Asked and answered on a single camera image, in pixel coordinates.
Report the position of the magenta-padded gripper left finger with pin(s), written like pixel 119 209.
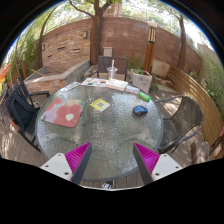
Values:
pixel 60 163

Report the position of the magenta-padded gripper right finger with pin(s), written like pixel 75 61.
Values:
pixel 163 165

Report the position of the blue computer mouse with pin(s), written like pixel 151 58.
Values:
pixel 140 111

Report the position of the floral print mouse pad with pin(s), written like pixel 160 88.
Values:
pixel 63 112

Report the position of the grey wicker chair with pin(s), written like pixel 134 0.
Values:
pixel 185 116

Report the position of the black metal chair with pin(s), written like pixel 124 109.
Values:
pixel 21 111

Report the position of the yellow code card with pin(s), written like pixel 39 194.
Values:
pixel 100 105

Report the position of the green wipes packet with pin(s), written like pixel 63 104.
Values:
pixel 144 96

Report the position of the white number plate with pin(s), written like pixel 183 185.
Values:
pixel 70 87

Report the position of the small white blue pack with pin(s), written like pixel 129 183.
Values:
pixel 132 89

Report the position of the raised stone garden bed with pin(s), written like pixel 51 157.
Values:
pixel 50 81

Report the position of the white stone planter box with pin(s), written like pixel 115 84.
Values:
pixel 142 81

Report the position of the white flat box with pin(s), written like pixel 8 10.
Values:
pixel 116 85

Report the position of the beige stone slab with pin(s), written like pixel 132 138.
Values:
pixel 161 69

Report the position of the beige stone trough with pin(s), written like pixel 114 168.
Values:
pixel 90 71

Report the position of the clear plastic cup with straw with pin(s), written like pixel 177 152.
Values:
pixel 112 73

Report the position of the dark wooden slat chair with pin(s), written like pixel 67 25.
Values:
pixel 120 63

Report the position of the thin curved tree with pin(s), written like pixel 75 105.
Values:
pixel 40 43

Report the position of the slim straight tree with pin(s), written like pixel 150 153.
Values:
pixel 182 43

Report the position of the thick forked tree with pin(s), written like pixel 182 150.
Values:
pixel 96 36

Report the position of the wooden garden lamp post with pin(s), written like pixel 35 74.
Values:
pixel 149 55

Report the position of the black wall lamp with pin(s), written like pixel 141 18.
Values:
pixel 43 47
pixel 85 34

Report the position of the grey wall box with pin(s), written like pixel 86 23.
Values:
pixel 107 51

